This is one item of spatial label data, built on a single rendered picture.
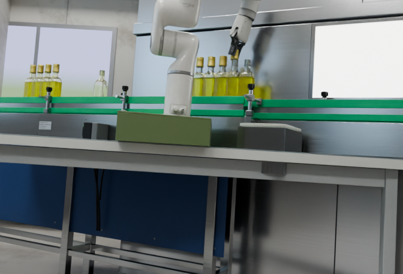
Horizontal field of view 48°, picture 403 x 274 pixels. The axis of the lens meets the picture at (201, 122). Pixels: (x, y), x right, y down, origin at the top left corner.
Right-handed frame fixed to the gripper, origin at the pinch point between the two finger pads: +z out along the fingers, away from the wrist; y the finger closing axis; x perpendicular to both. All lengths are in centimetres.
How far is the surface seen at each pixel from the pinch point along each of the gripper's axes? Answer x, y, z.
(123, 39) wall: -241, -218, -10
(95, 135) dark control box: -41, 23, 53
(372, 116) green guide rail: 63, 3, 11
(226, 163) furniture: 28, 37, 42
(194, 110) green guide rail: -3.2, 12.6, 29.0
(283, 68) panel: 18.9, -13.3, -0.2
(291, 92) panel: 25.5, -13.3, 9.3
